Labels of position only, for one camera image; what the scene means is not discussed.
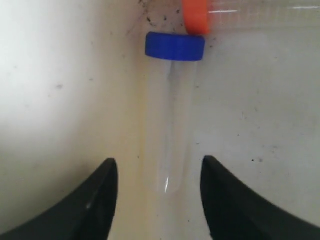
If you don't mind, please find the orange-capped tube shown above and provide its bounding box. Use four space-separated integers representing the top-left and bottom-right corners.
181 0 320 35

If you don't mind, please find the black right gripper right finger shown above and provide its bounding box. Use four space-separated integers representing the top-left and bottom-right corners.
201 155 320 240

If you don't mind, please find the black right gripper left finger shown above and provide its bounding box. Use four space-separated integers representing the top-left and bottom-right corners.
0 158 118 240

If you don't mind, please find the blue-capped tube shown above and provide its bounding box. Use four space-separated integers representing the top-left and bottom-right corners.
143 32 206 194

